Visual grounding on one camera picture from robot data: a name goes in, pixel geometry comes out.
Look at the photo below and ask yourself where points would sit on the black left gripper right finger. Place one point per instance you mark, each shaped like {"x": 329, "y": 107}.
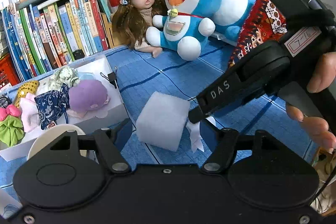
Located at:
{"x": 221, "y": 143}

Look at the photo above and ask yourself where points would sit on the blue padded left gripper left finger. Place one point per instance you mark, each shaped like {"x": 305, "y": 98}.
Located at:
{"x": 108, "y": 141}

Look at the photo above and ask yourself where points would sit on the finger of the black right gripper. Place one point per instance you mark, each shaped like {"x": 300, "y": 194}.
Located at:
{"x": 198, "y": 113}

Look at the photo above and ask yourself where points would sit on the white foam block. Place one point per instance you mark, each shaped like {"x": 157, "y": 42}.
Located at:
{"x": 162, "y": 121}

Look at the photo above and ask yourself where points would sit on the person's right hand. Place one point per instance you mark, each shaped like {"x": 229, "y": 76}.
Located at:
{"x": 317, "y": 127}

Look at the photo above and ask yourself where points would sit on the red patterned ethnic cushion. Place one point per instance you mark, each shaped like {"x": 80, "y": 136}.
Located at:
{"x": 264, "y": 22}

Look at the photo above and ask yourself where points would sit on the purple plush octopus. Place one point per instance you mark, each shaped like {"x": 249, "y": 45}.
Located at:
{"x": 88, "y": 95}

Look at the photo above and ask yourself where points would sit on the white cardboard tray box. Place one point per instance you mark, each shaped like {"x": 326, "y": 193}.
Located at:
{"x": 111, "y": 114}

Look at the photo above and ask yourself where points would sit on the white round disc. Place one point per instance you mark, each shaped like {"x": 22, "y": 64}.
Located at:
{"x": 50, "y": 135}

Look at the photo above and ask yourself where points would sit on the black binder clip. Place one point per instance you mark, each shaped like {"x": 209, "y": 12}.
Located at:
{"x": 111, "y": 77}

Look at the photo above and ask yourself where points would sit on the navy floral cloth pouch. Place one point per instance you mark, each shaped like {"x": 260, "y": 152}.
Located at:
{"x": 52, "y": 105}

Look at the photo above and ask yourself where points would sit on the blue checked tablecloth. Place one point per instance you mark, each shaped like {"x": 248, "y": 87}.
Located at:
{"x": 139, "y": 76}

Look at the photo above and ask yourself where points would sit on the large blue Doraemon plush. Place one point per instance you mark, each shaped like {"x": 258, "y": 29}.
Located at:
{"x": 231, "y": 16}

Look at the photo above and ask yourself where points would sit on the green floral cloth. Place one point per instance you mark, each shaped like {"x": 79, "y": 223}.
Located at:
{"x": 65, "y": 75}

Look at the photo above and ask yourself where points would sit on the pink cloth piece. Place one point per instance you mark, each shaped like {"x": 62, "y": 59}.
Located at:
{"x": 29, "y": 116}

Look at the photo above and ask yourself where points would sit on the small black box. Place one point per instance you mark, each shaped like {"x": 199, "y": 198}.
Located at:
{"x": 78, "y": 54}

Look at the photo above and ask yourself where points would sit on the yellow sequin pouch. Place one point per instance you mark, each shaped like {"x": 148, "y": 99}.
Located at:
{"x": 28, "y": 87}

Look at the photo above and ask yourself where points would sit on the green scrunchie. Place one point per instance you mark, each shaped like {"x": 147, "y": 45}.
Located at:
{"x": 11, "y": 131}

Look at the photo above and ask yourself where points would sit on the wooden bookend box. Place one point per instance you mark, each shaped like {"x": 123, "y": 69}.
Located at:
{"x": 114, "y": 38}

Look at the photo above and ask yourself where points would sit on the pink bow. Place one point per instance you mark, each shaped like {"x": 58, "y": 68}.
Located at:
{"x": 9, "y": 110}

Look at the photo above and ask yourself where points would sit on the blue Doraemon plush toy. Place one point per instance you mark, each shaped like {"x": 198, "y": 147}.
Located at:
{"x": 186, "y": 27}

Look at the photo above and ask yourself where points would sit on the red plastic crate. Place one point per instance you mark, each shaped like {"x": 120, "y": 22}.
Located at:
{"x": 8, "y": 72}

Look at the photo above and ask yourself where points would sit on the brown haired baby doll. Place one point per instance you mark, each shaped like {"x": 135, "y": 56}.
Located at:
{"x": 131, "y": 21}

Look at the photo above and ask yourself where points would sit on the row of upright colourful books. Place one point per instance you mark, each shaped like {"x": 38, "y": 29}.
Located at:
{"x": 65, "y": 19}

